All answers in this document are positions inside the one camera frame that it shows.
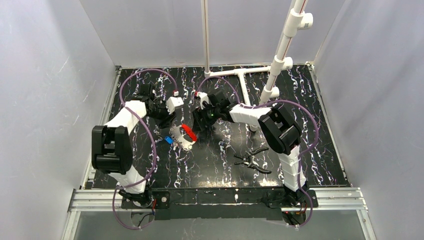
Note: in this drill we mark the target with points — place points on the aluminium front rail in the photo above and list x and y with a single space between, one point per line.
96 214

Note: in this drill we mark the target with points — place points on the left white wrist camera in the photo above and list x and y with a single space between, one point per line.
173 104

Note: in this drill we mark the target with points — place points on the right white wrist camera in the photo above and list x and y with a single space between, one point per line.
203 99

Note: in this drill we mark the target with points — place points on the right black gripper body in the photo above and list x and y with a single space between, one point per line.
202 118

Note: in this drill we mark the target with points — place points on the blue key tag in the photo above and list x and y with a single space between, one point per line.
169 140

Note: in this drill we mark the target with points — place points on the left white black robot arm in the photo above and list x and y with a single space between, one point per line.
111 146

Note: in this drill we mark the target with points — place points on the metal plate with red handle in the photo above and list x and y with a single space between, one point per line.
183 136

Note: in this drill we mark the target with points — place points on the white PVC pipe frame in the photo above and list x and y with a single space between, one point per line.
297 19

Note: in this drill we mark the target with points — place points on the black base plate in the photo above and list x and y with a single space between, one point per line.
216 203

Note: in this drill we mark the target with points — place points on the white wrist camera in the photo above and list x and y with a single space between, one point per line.
173 104
203 99

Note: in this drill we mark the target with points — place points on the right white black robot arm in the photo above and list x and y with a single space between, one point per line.
282 135

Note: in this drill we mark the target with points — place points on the black handled pliers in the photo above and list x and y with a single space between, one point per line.
252 160

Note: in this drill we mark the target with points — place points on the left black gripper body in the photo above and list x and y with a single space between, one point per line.
167 118

